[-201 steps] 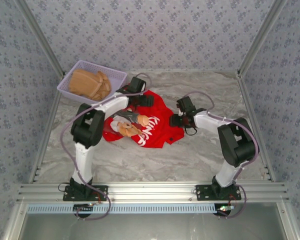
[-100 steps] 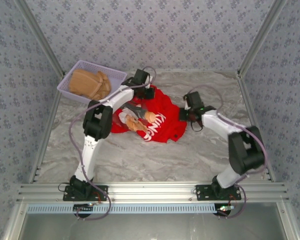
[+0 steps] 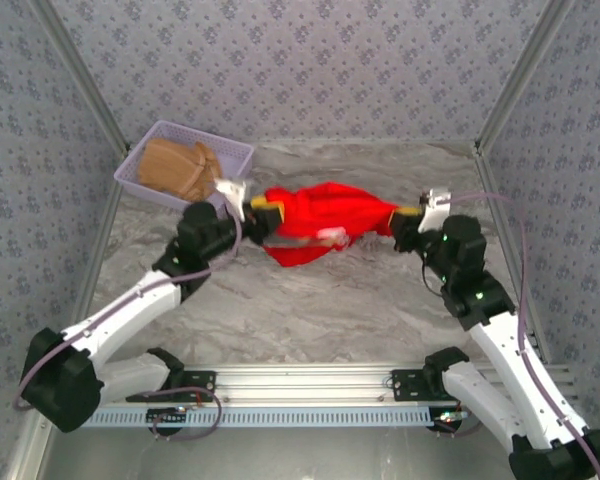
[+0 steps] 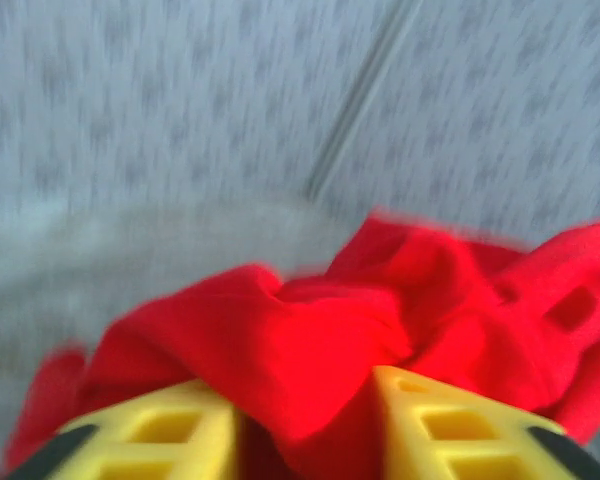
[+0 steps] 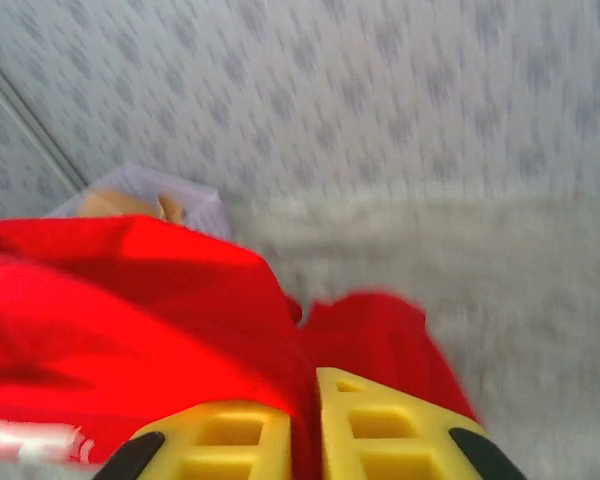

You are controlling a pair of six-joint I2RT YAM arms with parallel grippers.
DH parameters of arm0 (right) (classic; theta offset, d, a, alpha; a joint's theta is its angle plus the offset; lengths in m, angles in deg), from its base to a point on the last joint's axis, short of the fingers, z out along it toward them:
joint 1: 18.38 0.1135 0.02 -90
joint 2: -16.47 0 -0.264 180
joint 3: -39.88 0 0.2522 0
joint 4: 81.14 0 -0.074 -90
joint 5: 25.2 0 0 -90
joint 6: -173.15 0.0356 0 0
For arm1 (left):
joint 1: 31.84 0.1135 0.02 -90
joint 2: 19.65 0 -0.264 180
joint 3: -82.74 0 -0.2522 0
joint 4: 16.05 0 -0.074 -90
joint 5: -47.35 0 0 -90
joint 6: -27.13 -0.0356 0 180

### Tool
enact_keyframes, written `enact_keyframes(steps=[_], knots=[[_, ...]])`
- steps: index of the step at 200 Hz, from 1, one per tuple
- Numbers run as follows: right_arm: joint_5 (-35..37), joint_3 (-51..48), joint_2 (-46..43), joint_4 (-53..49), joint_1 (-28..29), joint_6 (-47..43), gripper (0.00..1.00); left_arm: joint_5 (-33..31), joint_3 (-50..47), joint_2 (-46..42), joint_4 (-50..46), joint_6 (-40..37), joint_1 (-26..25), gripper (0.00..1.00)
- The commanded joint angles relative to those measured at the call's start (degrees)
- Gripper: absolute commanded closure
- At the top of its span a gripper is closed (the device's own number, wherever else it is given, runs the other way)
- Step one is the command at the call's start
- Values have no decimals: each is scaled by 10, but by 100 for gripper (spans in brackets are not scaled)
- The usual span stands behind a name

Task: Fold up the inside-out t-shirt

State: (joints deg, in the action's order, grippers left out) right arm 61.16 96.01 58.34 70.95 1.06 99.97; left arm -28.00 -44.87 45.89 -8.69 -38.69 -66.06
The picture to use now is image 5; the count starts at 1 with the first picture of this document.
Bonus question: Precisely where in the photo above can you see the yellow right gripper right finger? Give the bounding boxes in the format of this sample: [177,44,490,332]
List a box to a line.
[314,367,529,480]

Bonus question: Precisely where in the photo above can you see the tan folded garment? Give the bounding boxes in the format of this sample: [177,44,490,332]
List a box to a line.
[77,188,187,227]

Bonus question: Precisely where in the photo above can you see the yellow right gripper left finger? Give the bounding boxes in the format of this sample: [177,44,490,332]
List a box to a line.
[93,399,294,480]

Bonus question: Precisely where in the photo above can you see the lavender perforated plastic basket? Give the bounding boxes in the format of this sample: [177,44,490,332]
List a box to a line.
[44,162,231,242]

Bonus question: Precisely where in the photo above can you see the red printed t-shirt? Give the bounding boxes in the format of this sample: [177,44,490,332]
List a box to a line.
[0,214,482,480]

